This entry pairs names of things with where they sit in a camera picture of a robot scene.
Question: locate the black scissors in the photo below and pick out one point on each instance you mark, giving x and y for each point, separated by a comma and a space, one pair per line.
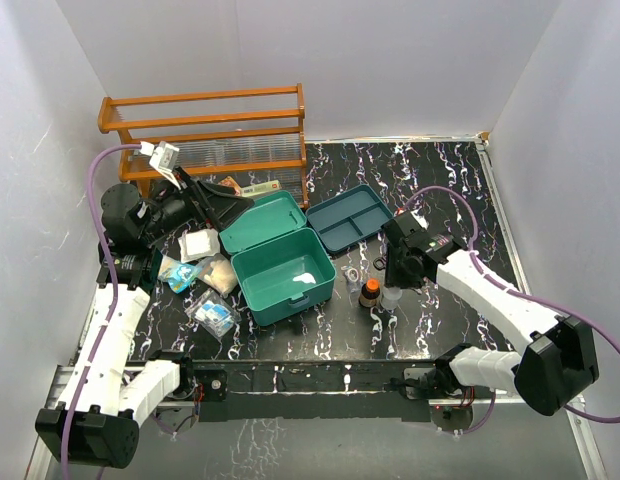
380, 262

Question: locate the blue-white swab bag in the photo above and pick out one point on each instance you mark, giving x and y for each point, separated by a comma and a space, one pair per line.
178, 276

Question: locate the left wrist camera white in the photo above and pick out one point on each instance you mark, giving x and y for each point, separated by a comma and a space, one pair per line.
163, 159

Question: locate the blue-grey divided tray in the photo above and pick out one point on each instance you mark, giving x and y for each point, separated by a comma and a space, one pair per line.
348, 218

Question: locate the white-green medicine box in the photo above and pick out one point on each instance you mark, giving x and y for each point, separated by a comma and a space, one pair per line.
261, 189

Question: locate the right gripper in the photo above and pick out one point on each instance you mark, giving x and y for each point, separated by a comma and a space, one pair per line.
396, 280

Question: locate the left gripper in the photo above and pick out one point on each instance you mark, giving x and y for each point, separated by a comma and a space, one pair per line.
221, 205

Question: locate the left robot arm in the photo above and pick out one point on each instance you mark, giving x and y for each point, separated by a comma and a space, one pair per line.
97, 418

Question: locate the bag of cotton balls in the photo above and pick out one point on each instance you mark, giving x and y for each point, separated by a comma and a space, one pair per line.
217, 272

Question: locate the white gauze pad packet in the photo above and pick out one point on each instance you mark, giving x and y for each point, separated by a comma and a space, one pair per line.
198, 245

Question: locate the brown bottle orange cap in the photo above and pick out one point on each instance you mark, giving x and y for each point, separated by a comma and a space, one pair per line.
370, 293

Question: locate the wooden orange shelf rack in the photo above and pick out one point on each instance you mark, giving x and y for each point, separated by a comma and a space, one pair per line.
244, 134

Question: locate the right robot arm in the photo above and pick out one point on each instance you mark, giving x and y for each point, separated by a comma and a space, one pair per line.
553, 357

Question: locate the teal medicine kit box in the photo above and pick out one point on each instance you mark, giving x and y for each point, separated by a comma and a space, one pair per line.
281, 265

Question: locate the orange medicine box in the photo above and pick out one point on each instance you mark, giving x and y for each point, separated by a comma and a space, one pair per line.
230, 182

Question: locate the white bottle green label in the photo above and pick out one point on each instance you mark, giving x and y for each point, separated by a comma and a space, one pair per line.
390, 297

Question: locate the bag of blue-white packets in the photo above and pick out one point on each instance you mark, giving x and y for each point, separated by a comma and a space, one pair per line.
212, 312

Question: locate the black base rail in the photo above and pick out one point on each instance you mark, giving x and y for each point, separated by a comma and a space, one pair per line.
324, 389

